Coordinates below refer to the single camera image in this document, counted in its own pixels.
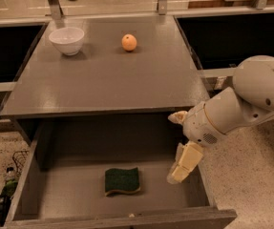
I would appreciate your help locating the grey counter cabinet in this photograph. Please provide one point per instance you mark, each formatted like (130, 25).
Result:
(159, 75)

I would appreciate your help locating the left metal post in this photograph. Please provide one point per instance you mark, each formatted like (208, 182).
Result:
(56, 10)

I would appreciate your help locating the orange fruit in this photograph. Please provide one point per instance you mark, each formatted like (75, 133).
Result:
(128, 42)

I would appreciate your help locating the white ceramic bowl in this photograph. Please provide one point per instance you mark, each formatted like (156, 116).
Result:
(67, 40)

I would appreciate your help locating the green plastic bottle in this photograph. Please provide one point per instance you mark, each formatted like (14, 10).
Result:
(10, 183)

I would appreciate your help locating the grey open top drawer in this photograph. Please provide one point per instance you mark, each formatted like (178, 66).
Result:
(62, 185)

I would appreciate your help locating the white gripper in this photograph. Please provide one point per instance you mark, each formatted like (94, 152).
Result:
(199, 123)

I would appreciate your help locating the green yellow sponge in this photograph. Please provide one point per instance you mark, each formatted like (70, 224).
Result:
(121, 181)

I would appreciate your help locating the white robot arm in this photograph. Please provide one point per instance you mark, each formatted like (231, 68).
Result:
(248, 102)

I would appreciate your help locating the black wire basket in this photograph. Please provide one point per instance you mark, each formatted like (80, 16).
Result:
(19, 158)

